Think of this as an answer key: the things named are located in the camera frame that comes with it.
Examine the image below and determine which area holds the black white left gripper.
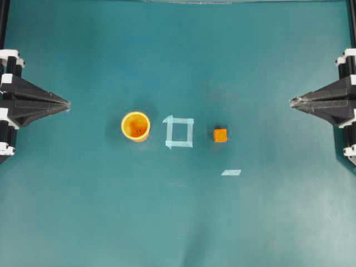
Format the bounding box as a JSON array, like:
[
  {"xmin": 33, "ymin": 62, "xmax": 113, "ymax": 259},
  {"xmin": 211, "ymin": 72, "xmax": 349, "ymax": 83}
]
[{"xmin": 1, "ymin": 49, "xmax": 70, "ymax": 163}]

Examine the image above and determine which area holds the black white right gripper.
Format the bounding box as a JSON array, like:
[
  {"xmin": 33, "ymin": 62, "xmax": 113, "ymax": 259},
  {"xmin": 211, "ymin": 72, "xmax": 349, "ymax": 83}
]
[{"xmin": 289, "ymin": 48, "xmax": 355, "ymax": 165}]

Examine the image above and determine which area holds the orange cube block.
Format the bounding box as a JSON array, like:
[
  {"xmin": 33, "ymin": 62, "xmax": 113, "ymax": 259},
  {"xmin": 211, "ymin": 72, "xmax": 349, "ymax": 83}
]
[{"xmin": 214, "ymin": 128, "xmax": 228, "ymax": 143}]

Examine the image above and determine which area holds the yellow orange plastic cup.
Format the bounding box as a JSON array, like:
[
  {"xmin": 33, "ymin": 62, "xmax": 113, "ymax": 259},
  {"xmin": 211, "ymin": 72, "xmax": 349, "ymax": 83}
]
[{"xmin": 121, "ymin": 111, "xmax": 151, "ymax": 142}]

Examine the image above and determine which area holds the light blue tape strip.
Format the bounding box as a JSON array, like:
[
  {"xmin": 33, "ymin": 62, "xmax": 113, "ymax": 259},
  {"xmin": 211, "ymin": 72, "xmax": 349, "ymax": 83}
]
[{"xmin": 221, "ymin": 169, "xmax": 241, "ymax": 176}]

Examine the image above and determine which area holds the light blue tape square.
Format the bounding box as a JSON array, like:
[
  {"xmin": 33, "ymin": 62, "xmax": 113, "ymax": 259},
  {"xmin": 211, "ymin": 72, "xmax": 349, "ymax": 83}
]
[{"xmin": 163, "ymin": 115, "xmax": 194, "ymax": 149}]

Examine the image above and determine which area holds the black right frame post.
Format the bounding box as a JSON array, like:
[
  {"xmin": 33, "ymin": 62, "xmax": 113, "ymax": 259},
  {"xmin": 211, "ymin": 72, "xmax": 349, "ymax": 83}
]
[{"xmin": 347, "ymin": 0, "xmax": 356, "ymax": 48}]

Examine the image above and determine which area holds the black frame post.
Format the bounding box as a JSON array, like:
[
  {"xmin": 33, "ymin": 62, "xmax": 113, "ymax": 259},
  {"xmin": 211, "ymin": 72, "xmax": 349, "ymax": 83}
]
[
  {"xmin": 0, "ymin": 0, "xmax": 10, "ymax": 50},
  {"xmin": 347, "ymin": 0, "xmax": 356, "ymax": 48}
]

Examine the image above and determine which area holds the black left frame post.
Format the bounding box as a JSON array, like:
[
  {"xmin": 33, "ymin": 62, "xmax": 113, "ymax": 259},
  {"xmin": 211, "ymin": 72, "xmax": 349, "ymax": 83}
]
[{"xmin": 0, "ymin": 0, "xmax": 10, "ymax": 50}]

